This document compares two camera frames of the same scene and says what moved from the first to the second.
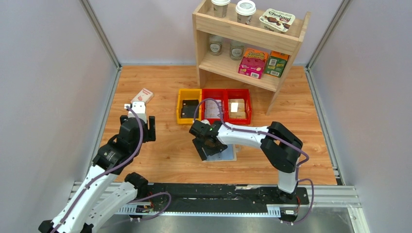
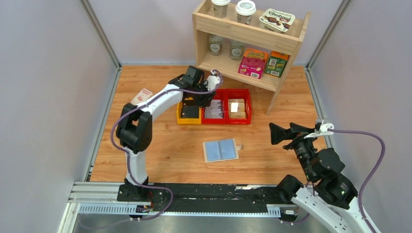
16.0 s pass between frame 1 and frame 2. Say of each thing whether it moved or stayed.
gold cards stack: stayed
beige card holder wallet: stayed
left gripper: moved
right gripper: moved
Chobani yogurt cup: stayed
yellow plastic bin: stayed
